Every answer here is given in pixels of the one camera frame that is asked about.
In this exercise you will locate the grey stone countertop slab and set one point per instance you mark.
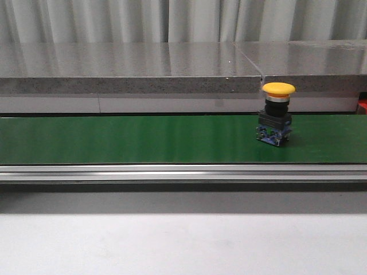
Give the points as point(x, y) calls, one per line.
point(132, 68)

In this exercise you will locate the yellow mushroom push button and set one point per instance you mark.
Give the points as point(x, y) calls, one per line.
point(274, 123)

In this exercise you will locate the grey stone slab right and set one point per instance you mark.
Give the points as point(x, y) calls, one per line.
point(311, 66)

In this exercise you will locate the green conveyor belt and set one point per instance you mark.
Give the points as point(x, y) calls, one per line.
point(178, 139)

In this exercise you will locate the white cabinet front panel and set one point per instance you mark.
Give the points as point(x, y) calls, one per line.
point(125, 103)

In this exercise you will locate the red object at edge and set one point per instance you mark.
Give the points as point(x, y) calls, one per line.
point(362, 107)

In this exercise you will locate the white pleated curtain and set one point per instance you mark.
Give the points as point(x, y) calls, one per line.
point(181, 21)

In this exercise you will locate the aluminium conveyor side rail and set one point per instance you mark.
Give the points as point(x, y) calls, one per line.
point(207, 173)

